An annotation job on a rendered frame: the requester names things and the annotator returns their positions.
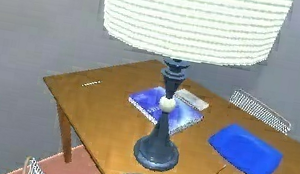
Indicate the blue rectangular tray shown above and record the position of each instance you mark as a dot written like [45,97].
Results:
[245,151]

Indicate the blue book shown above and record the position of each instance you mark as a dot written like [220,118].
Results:
[149,101]

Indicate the grey remote control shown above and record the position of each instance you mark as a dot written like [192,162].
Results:
[191,98]

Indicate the brown wooden table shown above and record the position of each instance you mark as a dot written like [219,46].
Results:
[112,116]

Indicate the white shade blue table lamp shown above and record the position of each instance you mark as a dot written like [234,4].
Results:
[186,16]

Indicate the white pen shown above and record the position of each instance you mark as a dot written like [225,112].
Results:
[91,83]

